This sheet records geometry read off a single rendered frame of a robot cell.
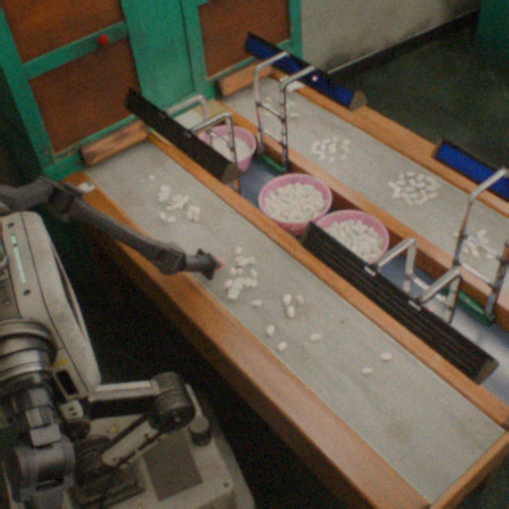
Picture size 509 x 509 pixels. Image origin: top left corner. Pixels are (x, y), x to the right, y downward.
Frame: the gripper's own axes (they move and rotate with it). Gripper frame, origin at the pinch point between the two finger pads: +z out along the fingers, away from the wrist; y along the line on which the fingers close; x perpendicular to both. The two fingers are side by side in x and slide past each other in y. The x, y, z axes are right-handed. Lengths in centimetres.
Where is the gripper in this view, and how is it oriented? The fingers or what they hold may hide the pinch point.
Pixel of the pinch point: (223, 264)
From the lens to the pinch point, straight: 216.6
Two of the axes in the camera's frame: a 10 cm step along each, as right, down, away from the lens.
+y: -6.3, -5.4, 5.7
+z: 6.5, 0.4, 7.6
